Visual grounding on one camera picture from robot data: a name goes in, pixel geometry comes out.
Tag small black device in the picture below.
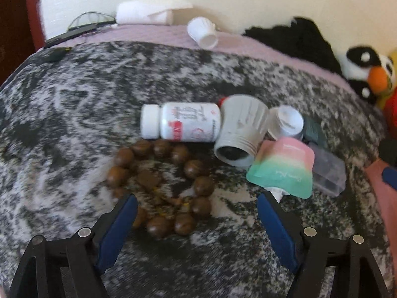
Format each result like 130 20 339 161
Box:
45 47 74 62

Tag white pill bottle red label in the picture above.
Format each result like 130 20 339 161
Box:
140 102 222 143

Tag small white jar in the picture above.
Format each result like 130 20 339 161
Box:
267 106 305 141

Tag grey patterned blanket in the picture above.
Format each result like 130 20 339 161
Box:
0 41 391 298

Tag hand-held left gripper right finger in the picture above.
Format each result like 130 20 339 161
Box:
257 191 394 298

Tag black fluffy cloth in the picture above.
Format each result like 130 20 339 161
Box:
242 16 344 75

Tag pastel gradient spout pouch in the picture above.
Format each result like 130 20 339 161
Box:
246 138 315 201

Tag pink blanket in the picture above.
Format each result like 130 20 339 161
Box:
36 24 357 93

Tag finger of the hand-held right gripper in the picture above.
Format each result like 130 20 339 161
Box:
382 167 397 191

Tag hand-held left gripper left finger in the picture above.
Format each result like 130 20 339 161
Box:
10 193 139 298

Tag white paper cup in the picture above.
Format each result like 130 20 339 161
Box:
187 17 218 49

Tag thin dark cables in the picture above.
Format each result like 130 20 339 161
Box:
67 11 117 34

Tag orange red plush toy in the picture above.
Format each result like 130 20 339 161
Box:
368 49 397 131

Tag wooden bead bracelet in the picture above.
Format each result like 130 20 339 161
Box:
107 139 216 237

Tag grey plastic cup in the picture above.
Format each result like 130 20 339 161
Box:
214 94 269 167

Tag panda plush toy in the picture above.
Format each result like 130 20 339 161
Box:
343 46 390 104

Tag dark teal box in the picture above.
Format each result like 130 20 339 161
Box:
303 116 327 147

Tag white rolled towel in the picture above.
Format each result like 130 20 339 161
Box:
115 1 193 25

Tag red wooden headboard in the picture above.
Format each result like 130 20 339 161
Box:
25 0 46 51

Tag clear plastic pill organizer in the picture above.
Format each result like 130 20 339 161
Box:
308 143 347 197

